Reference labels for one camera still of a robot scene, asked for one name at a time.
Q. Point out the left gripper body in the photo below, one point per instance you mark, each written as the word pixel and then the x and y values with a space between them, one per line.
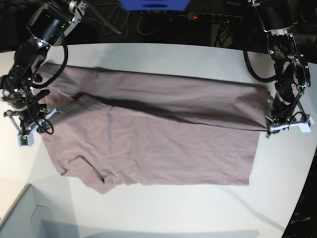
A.
pixel 280 106

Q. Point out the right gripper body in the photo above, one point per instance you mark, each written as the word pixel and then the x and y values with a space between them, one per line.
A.
pixel 28 115

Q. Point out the pink t-shirt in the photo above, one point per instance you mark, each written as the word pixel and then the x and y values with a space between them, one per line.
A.
pixel 127 128

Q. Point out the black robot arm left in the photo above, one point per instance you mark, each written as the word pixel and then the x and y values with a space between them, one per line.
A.
pixel 292 76

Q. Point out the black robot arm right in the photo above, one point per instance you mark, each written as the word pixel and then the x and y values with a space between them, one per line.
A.
pixel 22 87

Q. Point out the black power strip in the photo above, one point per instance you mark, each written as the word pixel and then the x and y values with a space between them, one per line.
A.
pixel 214 18

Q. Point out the blue box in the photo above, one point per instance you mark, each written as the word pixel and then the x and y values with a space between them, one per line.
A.
pixel 141 5

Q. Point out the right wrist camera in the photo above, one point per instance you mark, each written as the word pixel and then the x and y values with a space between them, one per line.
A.
pixel 24 140

